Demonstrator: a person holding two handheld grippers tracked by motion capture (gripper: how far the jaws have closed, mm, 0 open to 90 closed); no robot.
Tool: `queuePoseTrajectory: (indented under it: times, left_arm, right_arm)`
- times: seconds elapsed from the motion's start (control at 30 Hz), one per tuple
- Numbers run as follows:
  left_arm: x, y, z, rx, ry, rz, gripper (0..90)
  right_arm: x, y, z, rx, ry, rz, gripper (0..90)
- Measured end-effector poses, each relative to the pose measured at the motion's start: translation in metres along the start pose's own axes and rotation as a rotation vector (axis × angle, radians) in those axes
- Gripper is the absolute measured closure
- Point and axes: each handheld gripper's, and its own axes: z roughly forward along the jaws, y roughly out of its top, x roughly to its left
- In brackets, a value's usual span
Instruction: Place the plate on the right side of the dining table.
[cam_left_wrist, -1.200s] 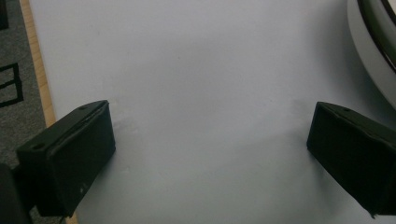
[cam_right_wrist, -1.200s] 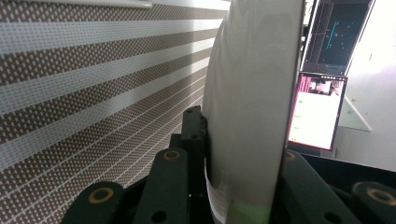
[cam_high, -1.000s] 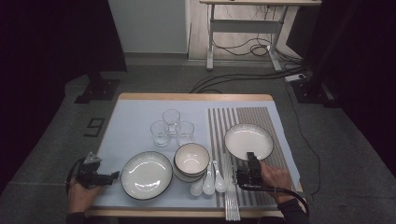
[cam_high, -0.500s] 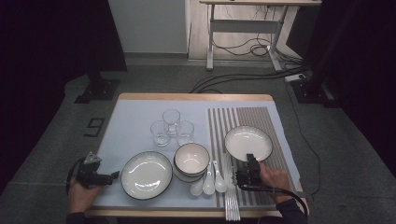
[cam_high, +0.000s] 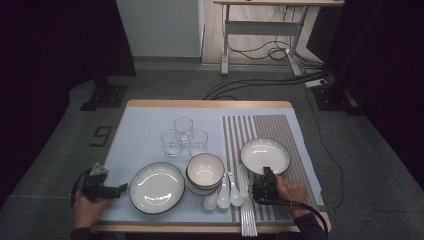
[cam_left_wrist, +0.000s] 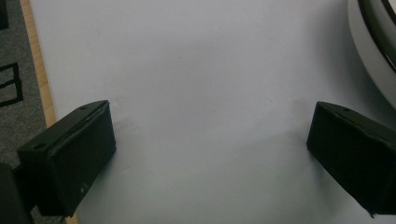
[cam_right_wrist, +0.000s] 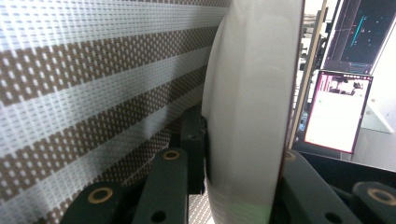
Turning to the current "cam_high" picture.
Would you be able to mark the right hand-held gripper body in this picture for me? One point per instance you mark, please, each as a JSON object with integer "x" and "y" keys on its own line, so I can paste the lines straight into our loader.
{"x": 265, "y": 188}

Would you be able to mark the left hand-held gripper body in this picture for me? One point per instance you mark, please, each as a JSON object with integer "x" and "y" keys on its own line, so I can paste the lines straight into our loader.
{"x": 96, "y": 188}

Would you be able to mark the white black-rimmed plate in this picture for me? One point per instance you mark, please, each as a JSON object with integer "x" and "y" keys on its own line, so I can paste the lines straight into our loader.
{"x": 263, "y": 153}
{"x": 156, "y": 186}

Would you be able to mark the bundle of white chopsticks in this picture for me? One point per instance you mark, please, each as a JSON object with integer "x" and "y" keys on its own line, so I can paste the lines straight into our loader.
{"x": 248, "y": 220}

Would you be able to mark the person's left hand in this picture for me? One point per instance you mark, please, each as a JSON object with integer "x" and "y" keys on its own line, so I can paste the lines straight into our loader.
{"x": 86, "y": 213}

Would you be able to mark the person's right hand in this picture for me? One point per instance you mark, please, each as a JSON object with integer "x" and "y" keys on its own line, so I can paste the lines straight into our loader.
{"x": 295, "y": 196}

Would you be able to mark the brown striped placemat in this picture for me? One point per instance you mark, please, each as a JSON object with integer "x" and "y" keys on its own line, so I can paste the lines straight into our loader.
{"x": 276, "y": 126}

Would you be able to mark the pale blue table mat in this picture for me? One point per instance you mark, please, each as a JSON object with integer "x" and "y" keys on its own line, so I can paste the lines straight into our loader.
{"x": 143, "y": 143}

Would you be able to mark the clear drinking glass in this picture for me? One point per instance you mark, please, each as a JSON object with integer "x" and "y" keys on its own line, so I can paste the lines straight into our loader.
{"x": 199, "y": 144}
{"x": 171, "y": 145}
{"x": 183, "y": 128}

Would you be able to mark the wooden table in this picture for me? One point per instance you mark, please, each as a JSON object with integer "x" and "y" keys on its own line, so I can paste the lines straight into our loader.
{"x": 206, "y": 103}

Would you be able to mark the black stand base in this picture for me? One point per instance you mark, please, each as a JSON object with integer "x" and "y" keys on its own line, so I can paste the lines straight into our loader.
{"x": 333, "y": 98}
{"x": 106, "y": 95}

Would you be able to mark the white power strip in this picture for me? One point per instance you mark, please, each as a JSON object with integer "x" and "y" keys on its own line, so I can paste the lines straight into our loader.
{"x": 315, "y": 83}

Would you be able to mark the white-framed desk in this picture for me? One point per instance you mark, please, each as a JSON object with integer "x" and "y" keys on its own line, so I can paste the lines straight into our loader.
{"x": 260, "y": 28}

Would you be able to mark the dark curtain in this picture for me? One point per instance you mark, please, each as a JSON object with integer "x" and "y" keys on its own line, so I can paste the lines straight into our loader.
{"x": 393, "y": 66}
{"x": 50, "y": 50}

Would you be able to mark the light grey panel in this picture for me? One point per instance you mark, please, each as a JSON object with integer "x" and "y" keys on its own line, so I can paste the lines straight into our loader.
{"x": 160, "y": 26}

